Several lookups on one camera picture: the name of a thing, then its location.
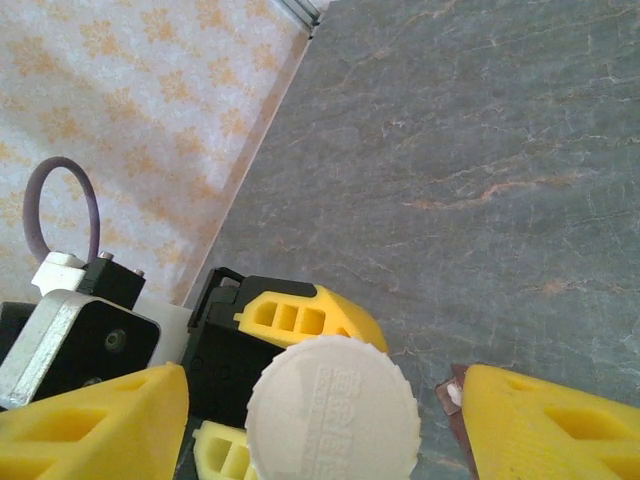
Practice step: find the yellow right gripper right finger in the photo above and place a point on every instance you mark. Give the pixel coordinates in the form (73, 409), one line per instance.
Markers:
(525, 440)

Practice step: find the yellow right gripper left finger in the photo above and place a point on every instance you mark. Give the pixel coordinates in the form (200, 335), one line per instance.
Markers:
(100, 440)

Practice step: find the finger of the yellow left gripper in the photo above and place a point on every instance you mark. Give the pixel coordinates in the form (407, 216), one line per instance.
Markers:
(220, 432)
(345, 312)

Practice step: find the red translucent weekly pill organizer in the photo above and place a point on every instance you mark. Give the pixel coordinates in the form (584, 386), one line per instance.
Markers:
(445, 400)

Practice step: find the white ridged bottle cap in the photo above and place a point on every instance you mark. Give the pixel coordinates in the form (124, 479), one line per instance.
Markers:
(330, 410)

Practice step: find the white pill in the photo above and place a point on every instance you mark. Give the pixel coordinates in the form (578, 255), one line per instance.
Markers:
(454, 394)

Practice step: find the aluminium frame post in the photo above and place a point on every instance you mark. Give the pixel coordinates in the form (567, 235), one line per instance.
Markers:
(305, 10)

